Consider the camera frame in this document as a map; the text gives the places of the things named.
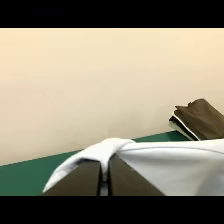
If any black garment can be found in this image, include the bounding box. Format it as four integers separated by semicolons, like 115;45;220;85
169;114;202;141

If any brown garment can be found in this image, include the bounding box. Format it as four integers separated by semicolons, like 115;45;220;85
174;98;224;141

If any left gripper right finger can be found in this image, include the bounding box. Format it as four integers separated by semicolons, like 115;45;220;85
108;153;165;197

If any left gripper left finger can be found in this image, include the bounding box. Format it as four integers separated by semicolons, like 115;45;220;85
42;159;102;197

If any white garment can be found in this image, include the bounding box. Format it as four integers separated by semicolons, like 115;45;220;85
168;115;201;142

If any white shirt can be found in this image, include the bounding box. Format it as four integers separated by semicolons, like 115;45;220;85
42;137;224;197

